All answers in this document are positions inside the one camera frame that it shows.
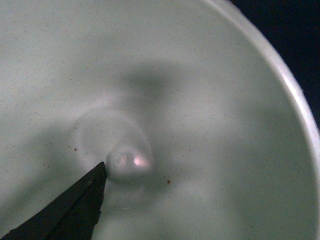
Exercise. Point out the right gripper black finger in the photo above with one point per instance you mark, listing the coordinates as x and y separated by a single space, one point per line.
73 215

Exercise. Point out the green bowl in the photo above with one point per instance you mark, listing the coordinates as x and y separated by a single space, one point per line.
206 132

